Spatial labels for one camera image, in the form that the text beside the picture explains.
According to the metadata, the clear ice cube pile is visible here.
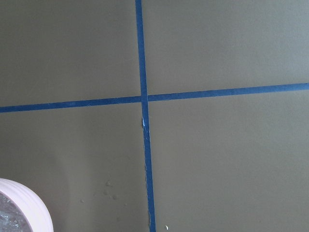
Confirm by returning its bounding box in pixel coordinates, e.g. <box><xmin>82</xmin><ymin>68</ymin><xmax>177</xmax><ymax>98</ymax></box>
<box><xmin>0</xmin><ymin>194</ymin><xmax>29</xmax><ymax>232</ymax></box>

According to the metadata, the pink plastic bowl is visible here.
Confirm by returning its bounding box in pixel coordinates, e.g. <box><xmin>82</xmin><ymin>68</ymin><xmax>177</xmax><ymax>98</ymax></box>
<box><xmin>0</xmin><ymin>178</ymin><xmax>54</xmax><ymax>232</ymax></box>

